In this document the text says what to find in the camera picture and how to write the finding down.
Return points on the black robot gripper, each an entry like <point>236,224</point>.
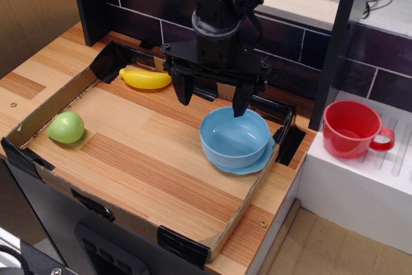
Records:
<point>216,55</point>

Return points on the light blue plastic bowl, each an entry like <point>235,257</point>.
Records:
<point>233,142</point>

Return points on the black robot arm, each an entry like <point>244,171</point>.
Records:
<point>224,12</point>

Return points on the cardboard fence with black tape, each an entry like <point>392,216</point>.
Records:
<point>138,176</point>

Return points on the yellow toy banana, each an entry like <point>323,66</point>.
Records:
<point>147,80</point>

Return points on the red plastic cup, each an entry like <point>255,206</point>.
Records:
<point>350,128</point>

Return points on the green toy pear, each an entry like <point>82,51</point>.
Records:
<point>66,128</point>

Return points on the white grooved drying rack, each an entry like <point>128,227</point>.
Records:
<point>370,195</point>

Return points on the black oven control panel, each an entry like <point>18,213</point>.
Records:
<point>107,257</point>

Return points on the dark left shelf post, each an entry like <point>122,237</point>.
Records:
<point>94,20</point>

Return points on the dark shelf post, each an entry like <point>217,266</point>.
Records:
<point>94,20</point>
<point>348,16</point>

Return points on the dark right shelf post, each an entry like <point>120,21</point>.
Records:
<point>348,16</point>

